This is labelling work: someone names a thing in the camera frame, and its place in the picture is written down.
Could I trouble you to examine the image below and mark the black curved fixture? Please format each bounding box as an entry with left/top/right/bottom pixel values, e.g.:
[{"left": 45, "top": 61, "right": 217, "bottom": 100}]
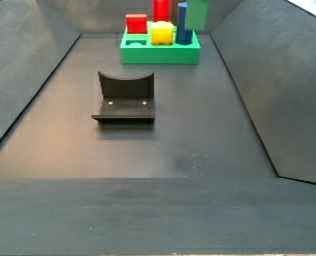
[{"left": 92, "top": 72, "right": 156, "bottom": 122}]

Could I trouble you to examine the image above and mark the red cylinder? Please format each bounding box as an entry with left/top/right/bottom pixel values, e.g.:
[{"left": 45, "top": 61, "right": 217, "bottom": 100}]
[{"left": 153, "top": 0, "right": 170, "bottom": 22}]

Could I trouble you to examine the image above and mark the blue hexagonal prism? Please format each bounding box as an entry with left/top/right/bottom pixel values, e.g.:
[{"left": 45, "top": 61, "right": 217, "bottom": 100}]
[{"left": 176, "top": 2, "right": 193, "bottom": 45}]

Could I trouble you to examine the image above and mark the green shape sorter base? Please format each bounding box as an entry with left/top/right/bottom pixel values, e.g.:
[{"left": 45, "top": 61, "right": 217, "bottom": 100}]
[{"left": 120, "top": 32, "right": 201, "bottom": 64}]

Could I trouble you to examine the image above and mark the red square block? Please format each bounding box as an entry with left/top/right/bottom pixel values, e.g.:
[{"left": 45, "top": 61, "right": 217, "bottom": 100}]
[{"left": 126, "top": 14, "right": 148, "bottom": 34}]

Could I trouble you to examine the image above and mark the green arch block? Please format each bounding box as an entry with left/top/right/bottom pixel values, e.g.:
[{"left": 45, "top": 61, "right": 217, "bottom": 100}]
[{"left": 186, "top": 0, "right": 209, "bottom": 31}]

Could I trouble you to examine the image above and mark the yellow block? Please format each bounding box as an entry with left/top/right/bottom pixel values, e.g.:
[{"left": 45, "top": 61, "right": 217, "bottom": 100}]
[{"left": 150, "top": 21, "right": 174, "bottom": 45}]

